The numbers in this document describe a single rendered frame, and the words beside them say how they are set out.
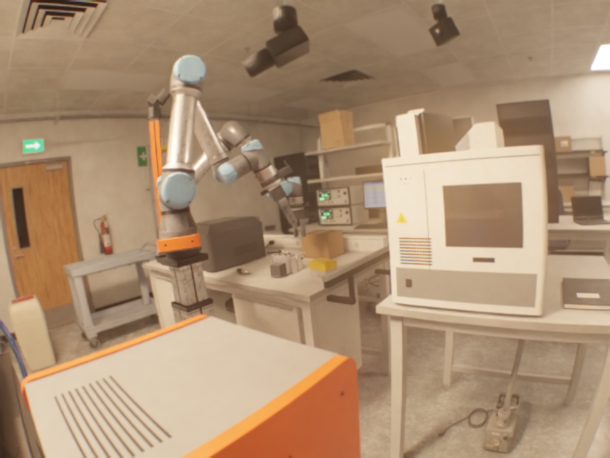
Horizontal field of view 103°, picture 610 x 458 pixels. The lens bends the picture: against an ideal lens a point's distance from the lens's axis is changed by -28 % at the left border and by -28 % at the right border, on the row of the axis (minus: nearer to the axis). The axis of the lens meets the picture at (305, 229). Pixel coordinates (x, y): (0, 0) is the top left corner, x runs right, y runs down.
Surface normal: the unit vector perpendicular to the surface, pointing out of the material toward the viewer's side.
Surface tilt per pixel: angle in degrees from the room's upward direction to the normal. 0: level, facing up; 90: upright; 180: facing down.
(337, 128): 90
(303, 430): 90
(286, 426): 90
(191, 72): 82
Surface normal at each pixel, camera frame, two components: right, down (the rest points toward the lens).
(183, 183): 0.47, 0.19
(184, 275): 0.77, 0.00
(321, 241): -0.66, 0.16
